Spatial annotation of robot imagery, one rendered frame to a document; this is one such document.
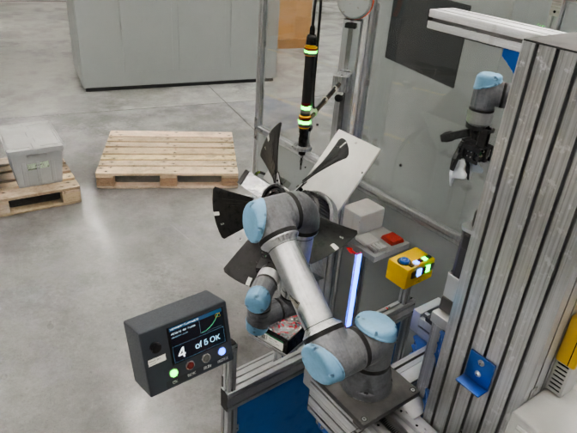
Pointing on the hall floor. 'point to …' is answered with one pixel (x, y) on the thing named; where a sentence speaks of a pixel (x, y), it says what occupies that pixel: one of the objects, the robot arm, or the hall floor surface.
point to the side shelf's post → (359, 288)
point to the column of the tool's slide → (350, 72)
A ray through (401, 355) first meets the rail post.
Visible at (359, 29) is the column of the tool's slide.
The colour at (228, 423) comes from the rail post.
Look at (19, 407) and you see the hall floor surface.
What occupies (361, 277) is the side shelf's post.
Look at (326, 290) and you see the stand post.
